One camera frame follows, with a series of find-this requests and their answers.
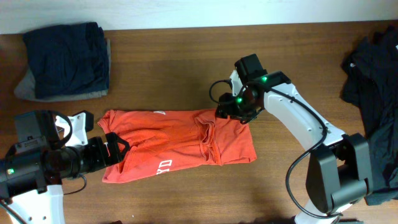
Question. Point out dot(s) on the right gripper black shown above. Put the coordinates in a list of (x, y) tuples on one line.
[(226, 107)]

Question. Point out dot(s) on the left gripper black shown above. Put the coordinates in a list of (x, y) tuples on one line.
[(102, 159)]

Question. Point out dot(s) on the orange red printed t-shirt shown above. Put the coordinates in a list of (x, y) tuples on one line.
[(166, 141)]

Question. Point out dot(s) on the navy blue garment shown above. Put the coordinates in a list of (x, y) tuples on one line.
[(68, 59)]

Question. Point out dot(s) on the grey garment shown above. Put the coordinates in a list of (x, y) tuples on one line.
[(25, 89)]

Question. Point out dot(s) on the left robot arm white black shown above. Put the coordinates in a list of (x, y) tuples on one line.
[(52, 147)]

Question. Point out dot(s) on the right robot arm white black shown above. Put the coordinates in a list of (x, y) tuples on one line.
[(339, 170)]

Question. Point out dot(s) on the pile of dark clothes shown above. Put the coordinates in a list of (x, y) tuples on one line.
[(371, 85)]

